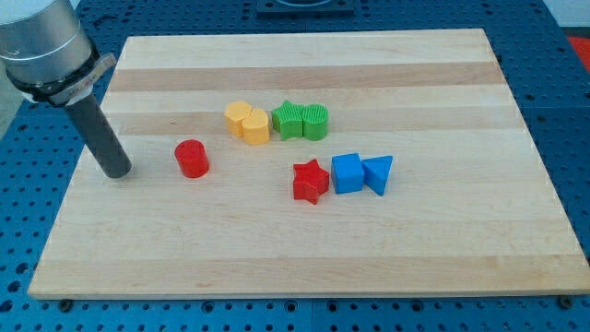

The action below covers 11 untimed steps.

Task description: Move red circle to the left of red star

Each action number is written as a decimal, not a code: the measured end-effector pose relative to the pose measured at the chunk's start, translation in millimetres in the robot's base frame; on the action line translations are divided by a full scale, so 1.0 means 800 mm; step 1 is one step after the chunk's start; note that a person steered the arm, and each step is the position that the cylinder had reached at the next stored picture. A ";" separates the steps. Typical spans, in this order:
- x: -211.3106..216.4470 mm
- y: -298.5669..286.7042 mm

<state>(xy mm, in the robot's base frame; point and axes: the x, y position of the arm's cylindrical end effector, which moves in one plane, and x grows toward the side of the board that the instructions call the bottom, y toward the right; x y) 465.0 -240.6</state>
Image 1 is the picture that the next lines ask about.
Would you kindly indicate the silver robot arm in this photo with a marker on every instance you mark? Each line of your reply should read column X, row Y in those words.
column 47, row 53

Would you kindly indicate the red star block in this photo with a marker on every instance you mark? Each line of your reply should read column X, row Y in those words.
column 310, row 181

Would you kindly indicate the green star block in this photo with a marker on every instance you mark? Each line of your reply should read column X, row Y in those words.
column 287, row 120

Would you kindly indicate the blue cube block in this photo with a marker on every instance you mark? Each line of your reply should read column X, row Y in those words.
column 347, row 173

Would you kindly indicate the green cylinder block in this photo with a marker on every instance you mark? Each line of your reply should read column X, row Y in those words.
column 315, row 122

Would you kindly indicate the yellow heart block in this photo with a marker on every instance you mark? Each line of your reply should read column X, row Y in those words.
column 255, row 128

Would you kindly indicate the yellow hexagon block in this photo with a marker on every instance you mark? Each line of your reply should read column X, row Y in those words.
column 235, row 113

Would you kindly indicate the blue triangle block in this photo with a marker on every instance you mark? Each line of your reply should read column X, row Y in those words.
column 376, row 173

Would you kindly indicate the wooden board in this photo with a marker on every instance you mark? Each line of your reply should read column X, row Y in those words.
column 468, row 210

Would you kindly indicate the red cylinder block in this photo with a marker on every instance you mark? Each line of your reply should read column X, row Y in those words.
column 191, row 156

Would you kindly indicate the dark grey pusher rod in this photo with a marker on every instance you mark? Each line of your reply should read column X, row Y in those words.
column 99, row 137

